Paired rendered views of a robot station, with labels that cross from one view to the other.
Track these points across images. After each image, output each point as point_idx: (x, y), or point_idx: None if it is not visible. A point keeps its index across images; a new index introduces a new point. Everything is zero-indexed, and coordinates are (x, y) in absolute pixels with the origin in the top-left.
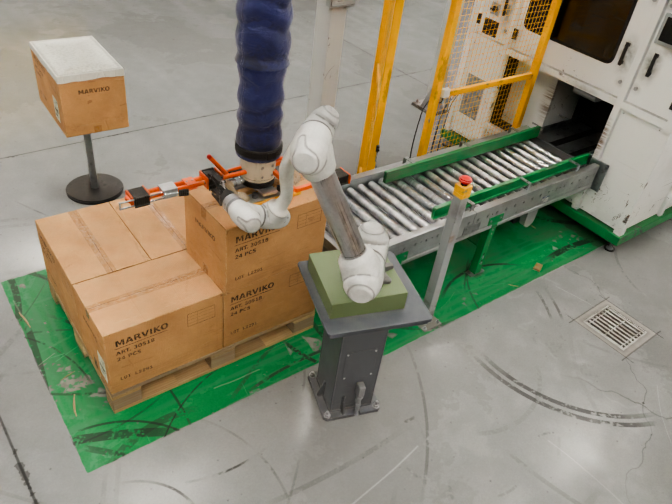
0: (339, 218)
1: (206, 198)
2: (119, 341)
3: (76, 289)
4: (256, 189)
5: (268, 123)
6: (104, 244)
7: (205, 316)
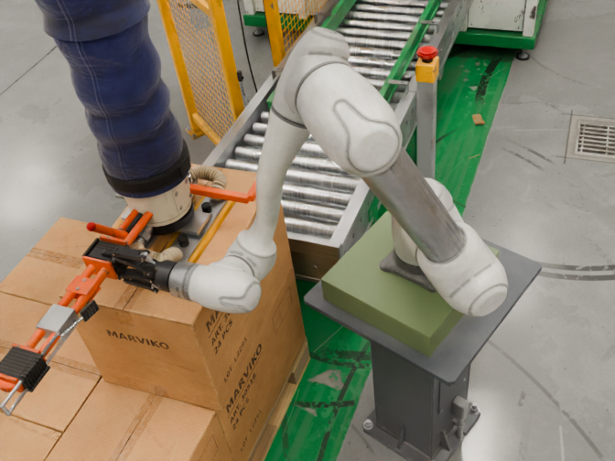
0: (427, 209)
1: (111, 292)
2: None
3: None
4: (177, 230)
5: (160, 117)
6: None
7: (208, 460)
